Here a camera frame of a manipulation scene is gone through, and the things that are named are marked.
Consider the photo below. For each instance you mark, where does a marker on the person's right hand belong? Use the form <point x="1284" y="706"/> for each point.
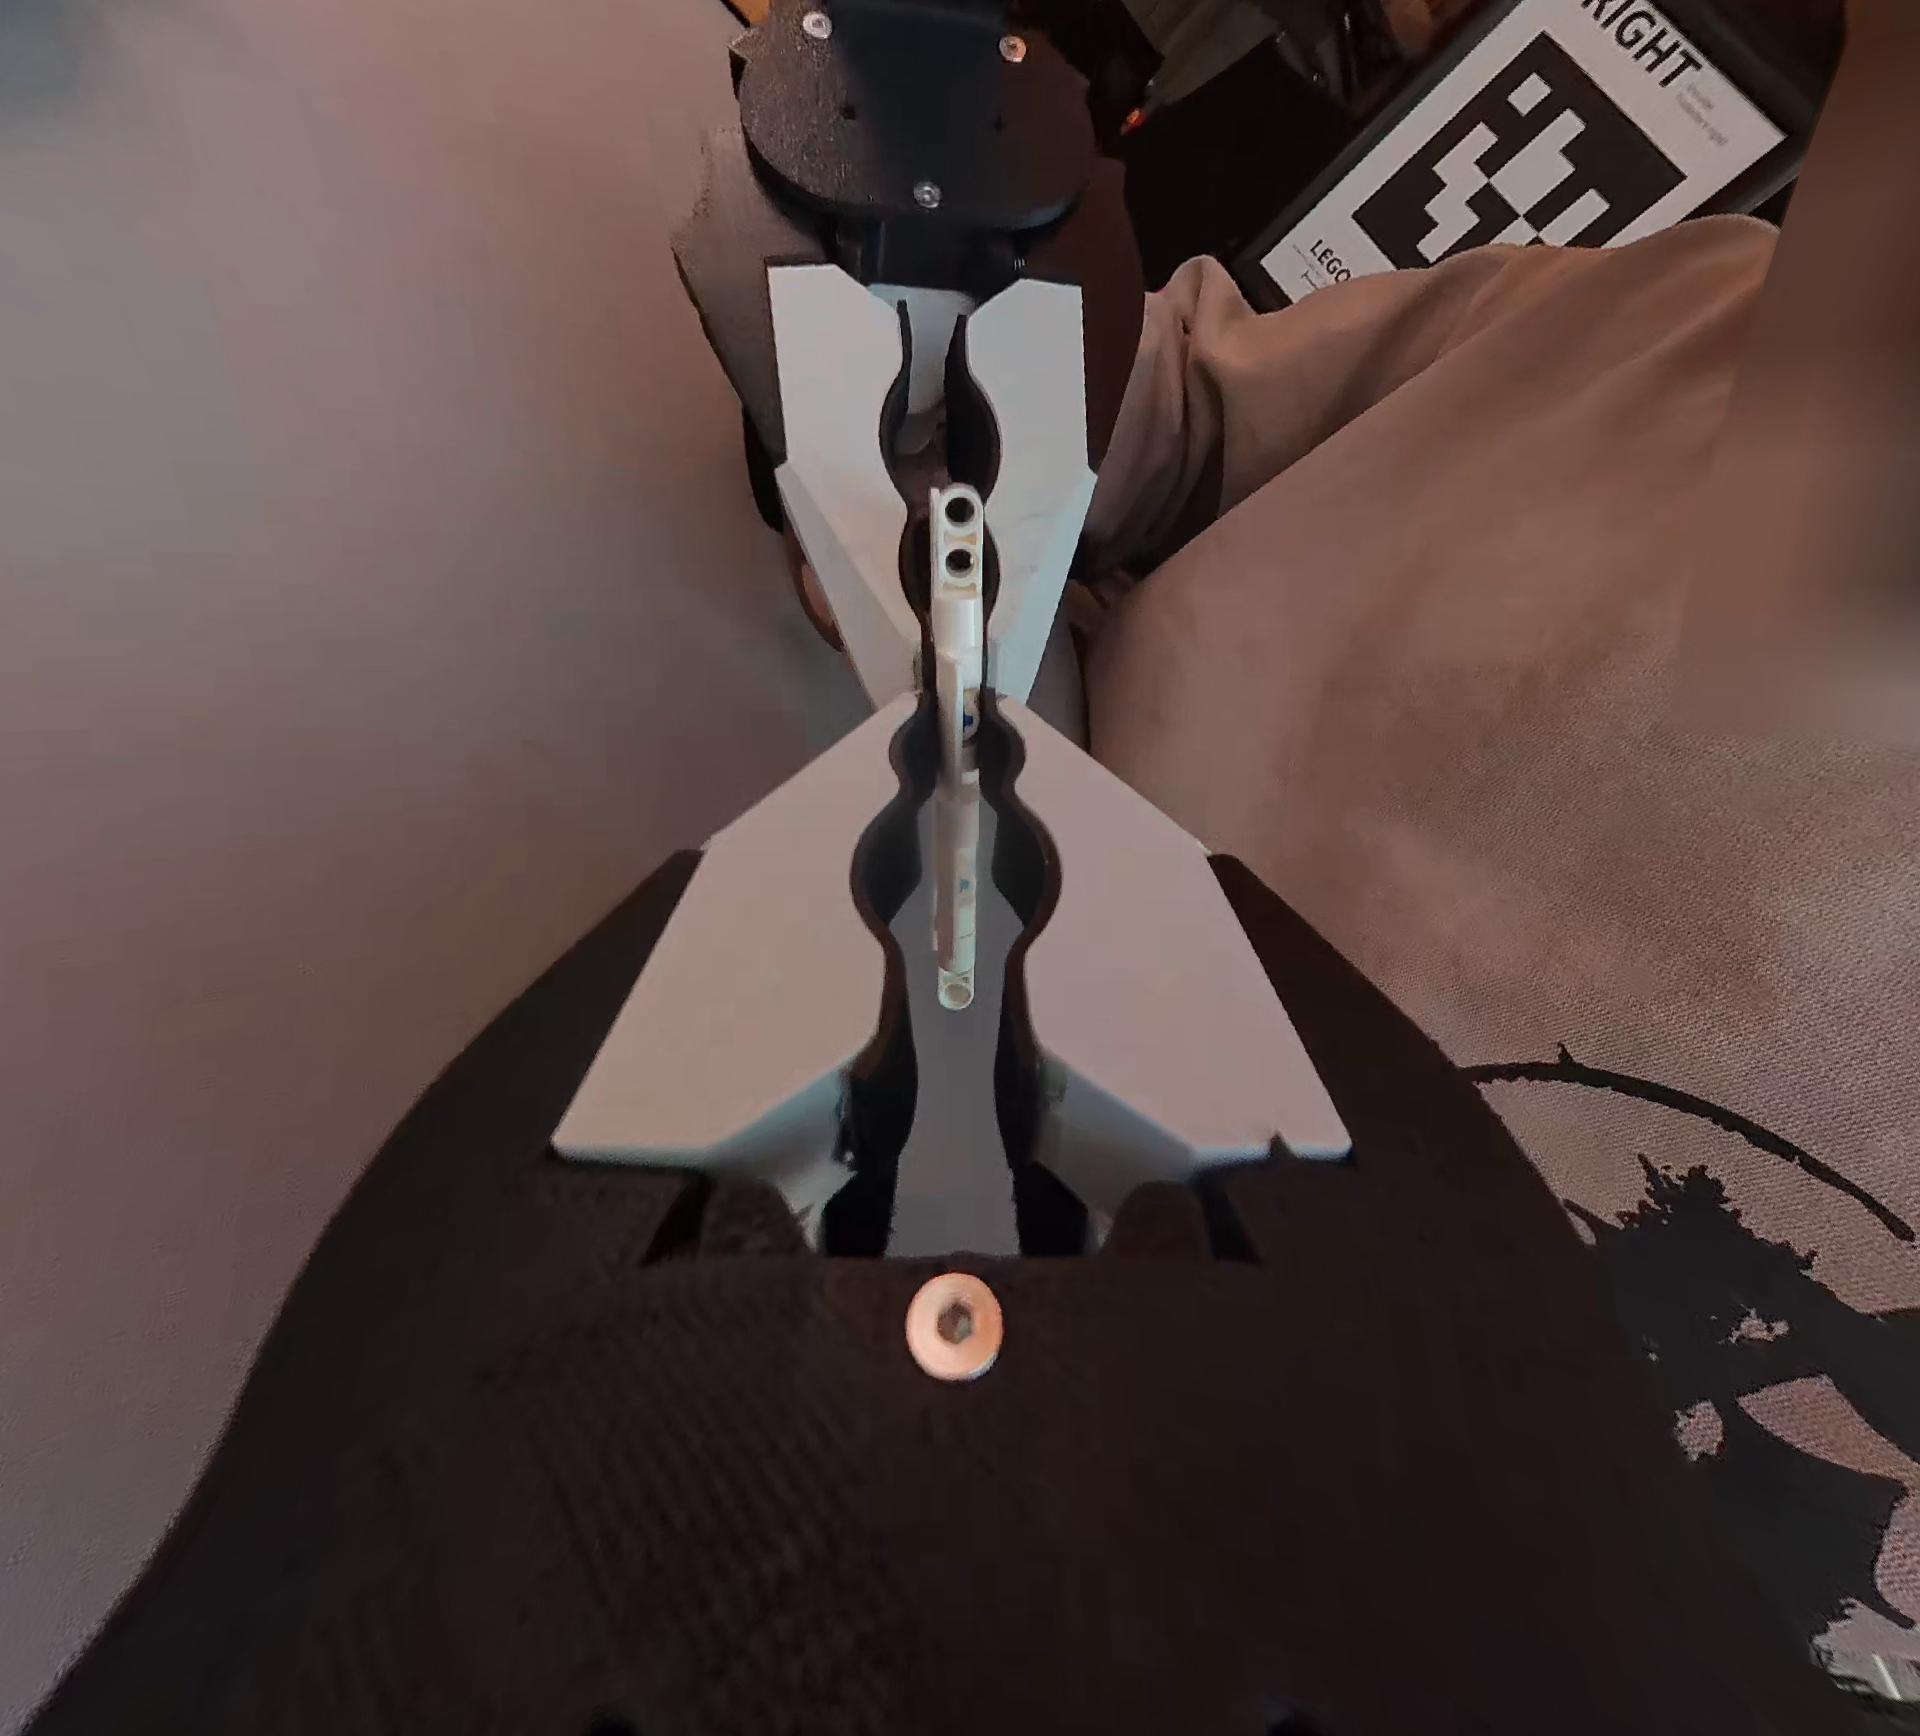
<point x="819" y="605"/>

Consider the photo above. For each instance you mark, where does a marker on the person's right forearm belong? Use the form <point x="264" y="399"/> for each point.
<point x="1425" y="416"/>

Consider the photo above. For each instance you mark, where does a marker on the beige printed sweatshirt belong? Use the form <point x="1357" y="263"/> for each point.
<point x="1501" y="896"/>

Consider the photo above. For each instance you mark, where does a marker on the white toy brick beam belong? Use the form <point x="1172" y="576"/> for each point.
<point x="956" y="657"/>

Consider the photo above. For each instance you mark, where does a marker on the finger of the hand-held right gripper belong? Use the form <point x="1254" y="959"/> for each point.
<point x="1043" y="447"/>
<point x="832" y="416"/>

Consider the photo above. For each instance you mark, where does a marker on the black box with marker label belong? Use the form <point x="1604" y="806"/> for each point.
<point x="1545" y="161"/>

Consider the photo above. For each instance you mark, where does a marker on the grey desk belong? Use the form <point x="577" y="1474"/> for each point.
<point x="375" y="566"/>

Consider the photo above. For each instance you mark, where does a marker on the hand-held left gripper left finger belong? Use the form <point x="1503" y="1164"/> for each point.
<point x="721" y="986"/>

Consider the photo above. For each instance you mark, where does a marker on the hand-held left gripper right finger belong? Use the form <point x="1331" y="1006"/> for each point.
<point x="1171" y="1000"/>

